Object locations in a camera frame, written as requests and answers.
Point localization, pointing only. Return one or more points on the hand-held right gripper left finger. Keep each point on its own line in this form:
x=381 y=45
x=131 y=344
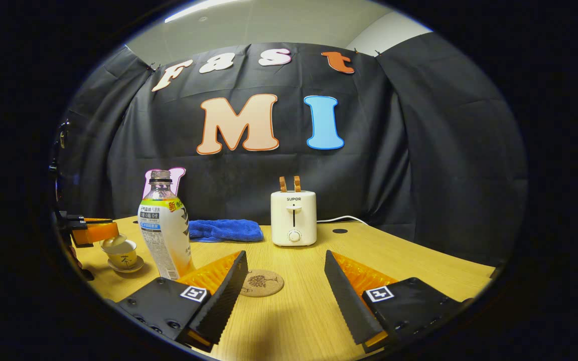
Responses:
x=221 y=306

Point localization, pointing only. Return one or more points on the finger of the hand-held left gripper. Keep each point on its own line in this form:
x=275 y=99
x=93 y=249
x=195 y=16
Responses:
x=96 y=232

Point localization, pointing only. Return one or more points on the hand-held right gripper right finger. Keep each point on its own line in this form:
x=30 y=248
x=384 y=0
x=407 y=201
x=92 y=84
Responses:
x=346 y=301

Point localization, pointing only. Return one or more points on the round cork coaster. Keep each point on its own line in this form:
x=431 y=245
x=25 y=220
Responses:
x=266 y=283

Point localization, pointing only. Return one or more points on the labelled plastic water bottle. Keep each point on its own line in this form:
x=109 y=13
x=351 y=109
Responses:
x=163 y=235

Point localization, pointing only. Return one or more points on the yellow ceramic saucer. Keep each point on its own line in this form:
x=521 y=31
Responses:
x=138 y=265

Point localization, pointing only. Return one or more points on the blue towel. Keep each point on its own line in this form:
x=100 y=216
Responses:
x=226 y=230

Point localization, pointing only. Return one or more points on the cream toaster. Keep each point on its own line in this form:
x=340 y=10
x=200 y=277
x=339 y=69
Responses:
x=294 y=215

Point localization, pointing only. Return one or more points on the bread slice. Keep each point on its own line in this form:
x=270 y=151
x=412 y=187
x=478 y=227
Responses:
x=297 y=184
x=282 y=184

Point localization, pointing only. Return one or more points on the black backdrop cloth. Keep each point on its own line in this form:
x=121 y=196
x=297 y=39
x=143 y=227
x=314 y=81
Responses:
x=419 y=150

